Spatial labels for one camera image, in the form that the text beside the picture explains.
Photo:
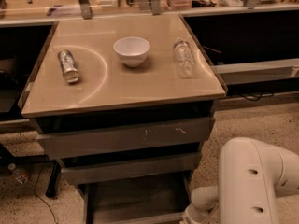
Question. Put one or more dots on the grey bottom drawer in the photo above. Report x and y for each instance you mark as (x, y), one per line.
(154, 199)

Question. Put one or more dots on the grey drawer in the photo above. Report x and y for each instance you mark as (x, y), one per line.
(131, 169)
(124, 138)
(154, 199)

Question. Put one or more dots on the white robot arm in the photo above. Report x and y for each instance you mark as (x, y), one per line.
(251, 176)

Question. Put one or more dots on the grey drawer cabinet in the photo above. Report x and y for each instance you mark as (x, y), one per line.
(111, 94)

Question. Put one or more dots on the grey top drawer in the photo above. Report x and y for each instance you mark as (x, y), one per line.
(124, 138)

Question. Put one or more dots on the grey middle drawer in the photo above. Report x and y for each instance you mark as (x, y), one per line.
(131, 169)

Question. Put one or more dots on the white ceramic bowl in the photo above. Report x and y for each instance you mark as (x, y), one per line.
(132, 51)

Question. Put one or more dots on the clear plastic bottle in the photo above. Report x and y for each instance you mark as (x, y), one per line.
(184, 58)

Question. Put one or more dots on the silver metal can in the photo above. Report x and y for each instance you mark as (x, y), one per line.
(68, 66)

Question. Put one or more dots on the black table leg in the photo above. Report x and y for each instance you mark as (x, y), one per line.
(54, 177)

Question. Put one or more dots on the small bottle on floor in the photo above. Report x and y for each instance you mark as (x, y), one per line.
(19, 173)

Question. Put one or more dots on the grey metal shelf rail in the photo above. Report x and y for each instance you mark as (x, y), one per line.
(244, 73)

